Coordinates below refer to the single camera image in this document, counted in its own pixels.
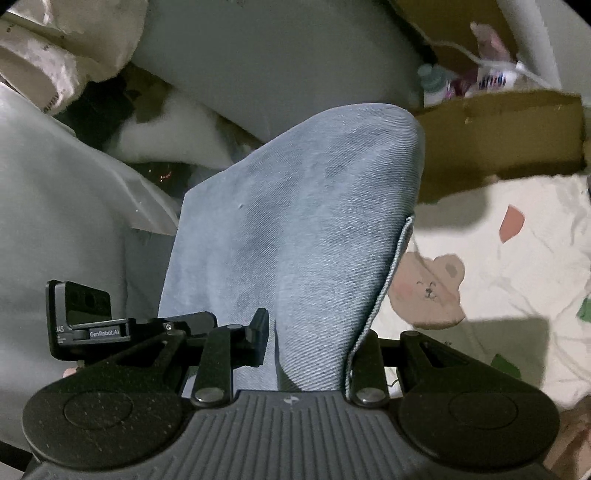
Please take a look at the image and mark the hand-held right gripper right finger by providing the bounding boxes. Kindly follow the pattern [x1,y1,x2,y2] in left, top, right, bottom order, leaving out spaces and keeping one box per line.
[347,329,468,409]

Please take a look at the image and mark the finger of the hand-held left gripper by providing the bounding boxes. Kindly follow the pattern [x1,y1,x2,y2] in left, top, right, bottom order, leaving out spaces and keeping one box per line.
[130,311,219,343]

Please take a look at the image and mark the pink plush toy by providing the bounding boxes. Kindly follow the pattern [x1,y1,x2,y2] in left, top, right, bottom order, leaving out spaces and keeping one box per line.
[470,22,514,63]

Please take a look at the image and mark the light blue jeans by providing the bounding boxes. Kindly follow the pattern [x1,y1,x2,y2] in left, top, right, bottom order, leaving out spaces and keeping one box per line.
[157,104,426,403]

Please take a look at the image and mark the white bottle with green cap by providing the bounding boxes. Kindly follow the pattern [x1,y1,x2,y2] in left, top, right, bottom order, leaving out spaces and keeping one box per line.
[419,64,452,108]

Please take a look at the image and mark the white bear-print bed sheet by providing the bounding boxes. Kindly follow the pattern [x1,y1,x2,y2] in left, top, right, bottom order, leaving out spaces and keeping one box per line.
[369,173,591,480]

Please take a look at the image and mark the brown cardboard box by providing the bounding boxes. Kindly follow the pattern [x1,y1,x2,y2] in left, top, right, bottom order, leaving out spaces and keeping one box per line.
[388,0,588,204]

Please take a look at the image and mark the printed plastic packets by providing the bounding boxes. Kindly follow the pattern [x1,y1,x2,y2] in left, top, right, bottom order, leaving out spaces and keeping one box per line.
[450,65,522,99]

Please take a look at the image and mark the pale grey pillow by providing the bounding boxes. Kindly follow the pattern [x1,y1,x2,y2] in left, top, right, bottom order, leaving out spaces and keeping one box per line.
[130,0,428,145]

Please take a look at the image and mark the beige crumpled bag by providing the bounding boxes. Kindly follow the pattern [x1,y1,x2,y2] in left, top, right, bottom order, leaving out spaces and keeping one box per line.
[0,0,149,117]

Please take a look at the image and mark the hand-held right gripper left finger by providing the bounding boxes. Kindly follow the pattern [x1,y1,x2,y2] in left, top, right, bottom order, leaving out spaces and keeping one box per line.
[113,308,270,408]

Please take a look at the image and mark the pale grey quilt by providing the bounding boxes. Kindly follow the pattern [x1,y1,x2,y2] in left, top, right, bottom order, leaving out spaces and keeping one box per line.
[0,85,182,450]

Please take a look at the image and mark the white cloth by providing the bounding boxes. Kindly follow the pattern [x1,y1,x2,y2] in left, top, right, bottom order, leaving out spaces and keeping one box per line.
[102,87,243,168]

